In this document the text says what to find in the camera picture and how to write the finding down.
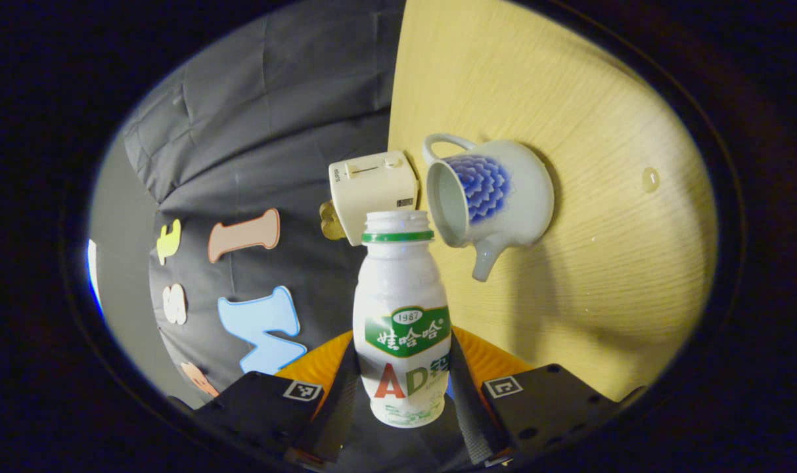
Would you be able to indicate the white toaster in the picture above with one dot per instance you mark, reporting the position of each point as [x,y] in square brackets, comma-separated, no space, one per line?
[372,190]

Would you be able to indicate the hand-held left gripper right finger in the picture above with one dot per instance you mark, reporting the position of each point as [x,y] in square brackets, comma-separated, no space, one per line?
[470,407]

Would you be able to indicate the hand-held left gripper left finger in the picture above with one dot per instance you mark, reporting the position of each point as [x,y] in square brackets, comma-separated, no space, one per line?
[336,410]

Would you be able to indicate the white blue flower teacup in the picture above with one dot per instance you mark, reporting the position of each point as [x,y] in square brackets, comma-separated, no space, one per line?
[523,190]

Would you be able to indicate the white water bottle green label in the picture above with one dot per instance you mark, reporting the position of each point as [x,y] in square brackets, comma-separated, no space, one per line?
[401,295]

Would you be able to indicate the brown toast slice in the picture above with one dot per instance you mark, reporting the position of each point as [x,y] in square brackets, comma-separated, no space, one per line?
[331,222]

